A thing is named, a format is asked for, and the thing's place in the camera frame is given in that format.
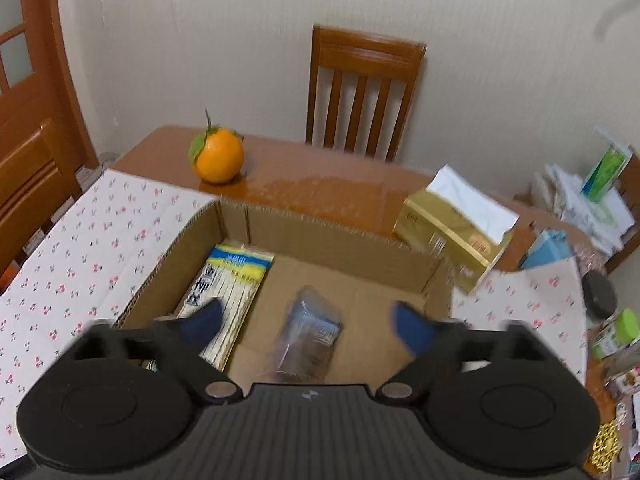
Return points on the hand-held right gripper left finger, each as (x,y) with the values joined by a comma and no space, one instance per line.
(205,322)

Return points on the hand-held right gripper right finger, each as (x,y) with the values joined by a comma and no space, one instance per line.
(410,327)

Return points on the yellow blue noodle packet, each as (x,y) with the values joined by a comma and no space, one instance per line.
(235,285)

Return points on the clear blue-label snack packet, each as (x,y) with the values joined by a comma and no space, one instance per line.
(307,335)

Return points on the cardboard box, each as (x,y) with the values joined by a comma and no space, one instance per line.
(325,240)

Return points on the gold tissue box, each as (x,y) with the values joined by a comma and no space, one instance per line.
(450,230)

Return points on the cherry print tablecloth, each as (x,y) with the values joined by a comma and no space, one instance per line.
(75,260)

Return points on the light blue plastic container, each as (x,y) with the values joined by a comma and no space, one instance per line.
(545,252)

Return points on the orange with green leaf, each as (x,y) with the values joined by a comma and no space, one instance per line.
(220,157)

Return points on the black-lid glass jar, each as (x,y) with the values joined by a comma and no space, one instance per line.
(600,295)

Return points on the pile of white papers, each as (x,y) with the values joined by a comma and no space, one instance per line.
(570,205)

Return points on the green-lid jar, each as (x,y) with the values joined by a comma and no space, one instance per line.
(625,327)

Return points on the gold snowflake trivet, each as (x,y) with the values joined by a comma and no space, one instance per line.
(606,447)

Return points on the green white carton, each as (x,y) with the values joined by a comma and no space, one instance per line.
(605,170)

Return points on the wooden slat-back chair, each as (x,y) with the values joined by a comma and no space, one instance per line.
(365,60)

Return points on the wooden door with glass panes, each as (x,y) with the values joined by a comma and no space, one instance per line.
(30,85)

